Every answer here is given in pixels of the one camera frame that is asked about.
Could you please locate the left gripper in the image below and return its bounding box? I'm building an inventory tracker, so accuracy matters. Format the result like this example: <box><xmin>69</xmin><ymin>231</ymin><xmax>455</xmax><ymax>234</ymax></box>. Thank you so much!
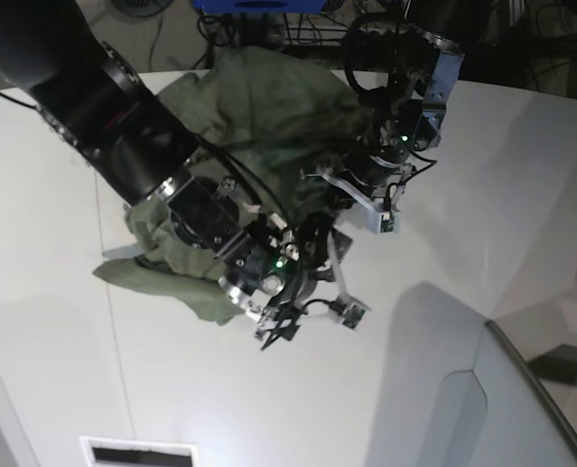
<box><xmin>336</xmin><ymin>101</ymin><xmax>444</xmax><ymax>197</ymax></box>

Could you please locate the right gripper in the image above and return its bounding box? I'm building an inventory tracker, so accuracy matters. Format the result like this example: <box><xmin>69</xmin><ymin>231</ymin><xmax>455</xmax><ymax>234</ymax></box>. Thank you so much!
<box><xmin>219</xmin><ymin>213</ymin><xmax>332</xmax><ymax>341</ymax></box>

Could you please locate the green t-shirt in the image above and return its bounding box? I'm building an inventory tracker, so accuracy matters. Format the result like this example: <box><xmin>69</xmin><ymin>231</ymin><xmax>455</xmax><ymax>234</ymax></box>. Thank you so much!
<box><xmin>93</xmin><ymin>48</ymin><xmax>366</xmax><ymax>326</ymax></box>

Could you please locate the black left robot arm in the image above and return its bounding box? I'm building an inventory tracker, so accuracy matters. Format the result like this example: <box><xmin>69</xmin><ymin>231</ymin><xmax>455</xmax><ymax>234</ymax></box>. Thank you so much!
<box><xmin>342</xmin><ymin>8</ymin><xmax>464</xmax><ymax>198</ymax></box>

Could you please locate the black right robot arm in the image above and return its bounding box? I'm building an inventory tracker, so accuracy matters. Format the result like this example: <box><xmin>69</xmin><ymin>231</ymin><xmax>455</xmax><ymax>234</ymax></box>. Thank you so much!
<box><xmin>0</xmin><ymin>1</ymin><xmax>309</xmax><ymax>344</ymax></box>

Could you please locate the blue bin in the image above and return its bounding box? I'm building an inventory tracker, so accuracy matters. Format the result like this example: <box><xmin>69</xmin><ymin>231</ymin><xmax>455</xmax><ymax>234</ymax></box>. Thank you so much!
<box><xmin>194</xmin><ymin>0</ymin><xmax>326</xmax><ymax>15</ymax></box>

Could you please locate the white label plate with slot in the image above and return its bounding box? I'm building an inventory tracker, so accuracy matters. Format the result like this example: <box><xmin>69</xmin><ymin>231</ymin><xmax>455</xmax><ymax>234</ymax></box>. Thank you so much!
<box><xmin>79</xmin><ymin>436</ymin><xmax>202</xmax><ymax>467</ymax></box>

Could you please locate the grey monitor edge panel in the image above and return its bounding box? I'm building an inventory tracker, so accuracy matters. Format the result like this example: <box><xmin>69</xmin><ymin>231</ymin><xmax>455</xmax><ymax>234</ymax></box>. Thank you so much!
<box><xmin>486</xmin><ymin>321</ymin><xmax>577</xmax><ymax>462</ymax></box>

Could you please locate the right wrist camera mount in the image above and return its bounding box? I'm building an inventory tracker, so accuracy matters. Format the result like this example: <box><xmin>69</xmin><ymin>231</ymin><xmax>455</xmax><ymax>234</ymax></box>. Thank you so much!
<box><xmin>318</xmin><ymin>228</ymin><xmax>370</xmax><ymax>332</ymax></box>

